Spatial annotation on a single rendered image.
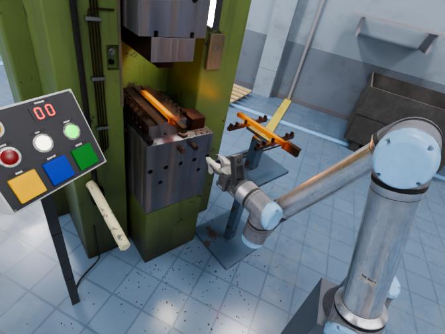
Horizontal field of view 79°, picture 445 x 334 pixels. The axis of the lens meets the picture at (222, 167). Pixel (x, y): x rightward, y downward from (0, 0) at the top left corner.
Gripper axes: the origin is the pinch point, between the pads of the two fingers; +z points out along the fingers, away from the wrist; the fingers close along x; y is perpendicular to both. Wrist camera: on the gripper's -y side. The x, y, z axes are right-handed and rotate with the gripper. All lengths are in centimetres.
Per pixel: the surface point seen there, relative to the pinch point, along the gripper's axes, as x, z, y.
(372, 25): 361, 127, -37
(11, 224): -78, 98, 100
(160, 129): -6.4, 32.9, 4.4
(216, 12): 24, 43, -45
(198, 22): 8, 33, -42
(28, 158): -60, 14, -7
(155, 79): 15, 81, 0
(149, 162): -14.7, 27.0, 17.1
